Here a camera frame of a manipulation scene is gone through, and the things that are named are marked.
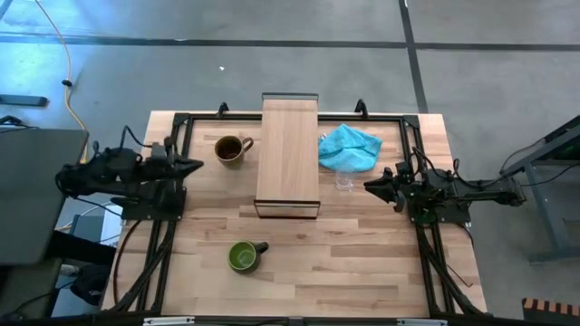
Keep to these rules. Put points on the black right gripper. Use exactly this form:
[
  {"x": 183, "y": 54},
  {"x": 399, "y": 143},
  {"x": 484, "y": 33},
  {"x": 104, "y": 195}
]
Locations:
[{"x": 410, "y": 185}]

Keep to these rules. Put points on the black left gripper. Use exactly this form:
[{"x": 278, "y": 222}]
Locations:
[{"x": 165, "y": 169}]

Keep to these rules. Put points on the clear plastic cup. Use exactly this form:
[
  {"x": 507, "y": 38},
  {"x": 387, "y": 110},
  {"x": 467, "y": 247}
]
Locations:
[{"x": 344, "y": 181}]

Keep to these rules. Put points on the tall brown-green glazed mug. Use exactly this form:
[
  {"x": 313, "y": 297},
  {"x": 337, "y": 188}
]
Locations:
[{"x": 229, "y": 151}]

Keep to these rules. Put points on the dark green mug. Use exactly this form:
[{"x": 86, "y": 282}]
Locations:
[{"x": 244, "y": 258}]

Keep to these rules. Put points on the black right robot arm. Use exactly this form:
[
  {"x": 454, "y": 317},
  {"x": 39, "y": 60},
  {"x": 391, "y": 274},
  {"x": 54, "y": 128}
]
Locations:
[{"x": 480, "y": 194}]

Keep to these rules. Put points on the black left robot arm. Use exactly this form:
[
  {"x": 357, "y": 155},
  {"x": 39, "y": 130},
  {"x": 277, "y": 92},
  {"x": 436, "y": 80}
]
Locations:
[{"x": 104, "y": 174}]

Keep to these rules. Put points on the turquoise cloth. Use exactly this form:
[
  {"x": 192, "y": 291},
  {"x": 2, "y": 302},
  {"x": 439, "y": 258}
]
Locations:
[{"x": 349, "y": 147}]

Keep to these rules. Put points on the black table clamp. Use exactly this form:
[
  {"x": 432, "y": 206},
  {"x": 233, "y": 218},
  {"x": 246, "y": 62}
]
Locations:
[
  {"x": 222, "y": 109},
  {"x": 361, "y": 108}
]

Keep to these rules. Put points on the grey box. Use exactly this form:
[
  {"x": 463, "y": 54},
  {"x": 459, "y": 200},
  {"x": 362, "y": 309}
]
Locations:
[{"x": 87, "y": 228}]

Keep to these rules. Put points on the black bag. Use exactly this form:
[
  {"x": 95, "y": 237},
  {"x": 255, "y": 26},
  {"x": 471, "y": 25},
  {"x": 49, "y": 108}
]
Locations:
[{"x": 90, "y": 283}]

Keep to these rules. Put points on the dark grey desk panel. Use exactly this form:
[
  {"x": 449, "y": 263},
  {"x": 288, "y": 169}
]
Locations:
[{"x": 36, "y": 194}]

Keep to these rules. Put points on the grey metal desk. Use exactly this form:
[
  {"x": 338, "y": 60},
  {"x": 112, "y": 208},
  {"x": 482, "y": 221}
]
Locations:
[{"x": 544, "y": 199}]

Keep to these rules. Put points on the flat black floor strip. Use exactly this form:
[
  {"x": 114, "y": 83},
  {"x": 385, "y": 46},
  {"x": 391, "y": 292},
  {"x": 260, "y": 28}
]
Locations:
[{"x": 22, "y": 100}]

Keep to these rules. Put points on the grey chair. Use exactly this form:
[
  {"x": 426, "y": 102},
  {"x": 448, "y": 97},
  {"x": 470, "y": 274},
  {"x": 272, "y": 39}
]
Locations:
[{"x": 27, "y": 285}]

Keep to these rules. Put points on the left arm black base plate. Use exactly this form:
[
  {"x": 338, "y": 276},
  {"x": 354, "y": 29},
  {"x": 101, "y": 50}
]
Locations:
[{"x": 136, "y": 213}]

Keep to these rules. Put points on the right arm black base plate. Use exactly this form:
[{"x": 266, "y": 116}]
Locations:
[{"x": 453, "y": 217}]

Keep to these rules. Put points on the wooden shelf with black frame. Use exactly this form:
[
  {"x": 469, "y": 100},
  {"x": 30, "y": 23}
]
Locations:
[{"x": 287, "y": 149}]

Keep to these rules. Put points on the black aluminium table frame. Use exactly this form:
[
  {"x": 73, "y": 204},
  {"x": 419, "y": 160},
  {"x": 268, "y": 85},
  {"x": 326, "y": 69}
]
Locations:
[{"x": 294, "y": 117}]

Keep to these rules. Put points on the white metal bracket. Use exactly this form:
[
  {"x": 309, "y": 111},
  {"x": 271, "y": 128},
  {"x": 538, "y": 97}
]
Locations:
[
  {"x": 421, "y": 322},
  {"x": 168, "y": 321}
]

